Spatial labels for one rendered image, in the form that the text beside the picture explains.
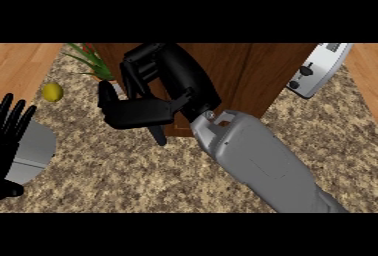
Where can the green potted plant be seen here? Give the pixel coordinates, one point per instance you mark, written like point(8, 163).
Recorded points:
point(97, 63)

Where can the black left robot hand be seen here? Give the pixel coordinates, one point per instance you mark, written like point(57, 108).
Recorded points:
point(11, 133)

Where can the pale grey toaster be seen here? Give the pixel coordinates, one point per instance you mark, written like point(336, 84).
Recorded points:
point(318, 70)

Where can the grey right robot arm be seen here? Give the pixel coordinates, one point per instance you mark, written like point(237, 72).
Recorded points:
point(261, 160)

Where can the yellow lemon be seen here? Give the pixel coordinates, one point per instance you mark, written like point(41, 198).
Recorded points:
point(52, 92)

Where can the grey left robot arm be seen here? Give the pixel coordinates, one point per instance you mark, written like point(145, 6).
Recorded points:
point(39, 146)

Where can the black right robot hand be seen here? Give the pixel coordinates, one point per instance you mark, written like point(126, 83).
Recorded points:
point(172, 80)

